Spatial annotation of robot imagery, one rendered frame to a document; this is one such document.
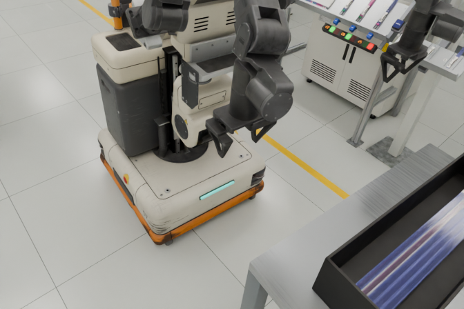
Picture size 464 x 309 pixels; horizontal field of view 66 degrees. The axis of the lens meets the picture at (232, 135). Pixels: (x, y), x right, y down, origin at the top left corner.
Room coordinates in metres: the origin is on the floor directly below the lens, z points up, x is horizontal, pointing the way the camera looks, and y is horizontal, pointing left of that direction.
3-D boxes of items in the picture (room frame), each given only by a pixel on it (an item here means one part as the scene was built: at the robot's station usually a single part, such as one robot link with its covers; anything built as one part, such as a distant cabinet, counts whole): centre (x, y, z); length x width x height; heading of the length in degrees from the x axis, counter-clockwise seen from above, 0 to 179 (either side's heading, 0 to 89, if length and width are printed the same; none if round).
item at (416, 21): (0.91, -0.46, 1.14); 0.07 x 0.06 x 0.07; 51
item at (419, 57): (0.94, -0.47, 1.01); 0.07 x 0.07 x 0.09; 41
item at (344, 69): (2.48, -0.96, 0.31); 0.70 x 0.65 x 0.62; 45
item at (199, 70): (1.09, 0.06, 0.84); 0.28 x 0.16 x 0.22; 130
